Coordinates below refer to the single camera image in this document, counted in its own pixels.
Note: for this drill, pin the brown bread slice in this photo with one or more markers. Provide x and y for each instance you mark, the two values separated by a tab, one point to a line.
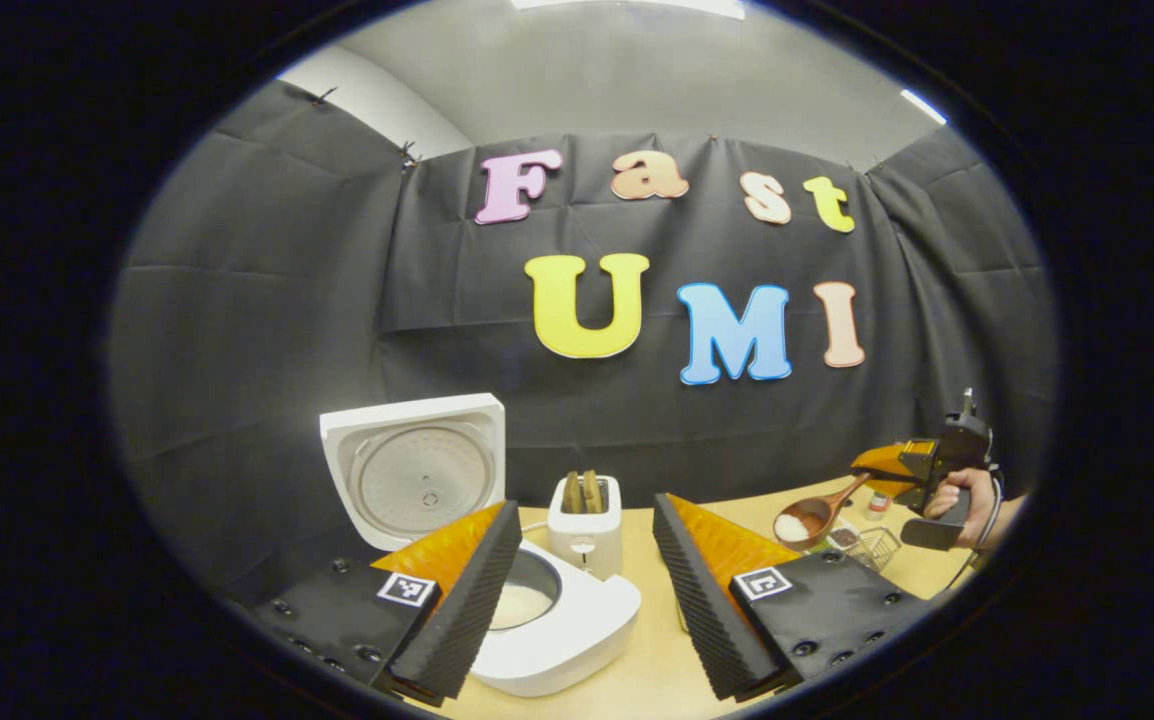
593	492
573	493

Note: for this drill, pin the brown wooden spoon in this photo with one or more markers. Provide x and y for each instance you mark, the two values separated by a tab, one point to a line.
812	515

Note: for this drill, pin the white rice cooker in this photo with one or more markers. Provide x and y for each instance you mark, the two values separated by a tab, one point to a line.
577	630

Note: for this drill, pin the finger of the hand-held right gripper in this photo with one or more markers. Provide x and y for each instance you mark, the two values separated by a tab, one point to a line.
919	448
882	465

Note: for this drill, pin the white toaster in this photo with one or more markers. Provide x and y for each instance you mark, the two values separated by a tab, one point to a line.
585	545

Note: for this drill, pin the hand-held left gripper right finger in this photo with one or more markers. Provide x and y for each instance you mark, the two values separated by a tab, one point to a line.
702	610

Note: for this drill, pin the black backdrop cloth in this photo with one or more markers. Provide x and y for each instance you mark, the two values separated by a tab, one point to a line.
267	300

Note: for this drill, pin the clear plastic bottle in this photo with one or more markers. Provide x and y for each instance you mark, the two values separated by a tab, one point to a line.
877	505

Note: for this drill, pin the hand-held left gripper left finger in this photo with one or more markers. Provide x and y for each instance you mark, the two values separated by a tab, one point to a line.
467	610

